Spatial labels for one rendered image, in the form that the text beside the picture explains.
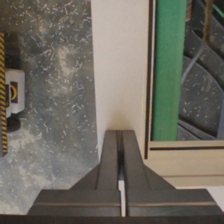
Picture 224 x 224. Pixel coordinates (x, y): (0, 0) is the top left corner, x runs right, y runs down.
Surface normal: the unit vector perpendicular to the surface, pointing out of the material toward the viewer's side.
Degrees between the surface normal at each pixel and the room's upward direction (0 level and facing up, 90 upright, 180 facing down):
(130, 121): 0
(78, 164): 0
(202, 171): 90
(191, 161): 90
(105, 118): 0
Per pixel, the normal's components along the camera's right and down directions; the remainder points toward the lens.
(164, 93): -0.03, 0.27
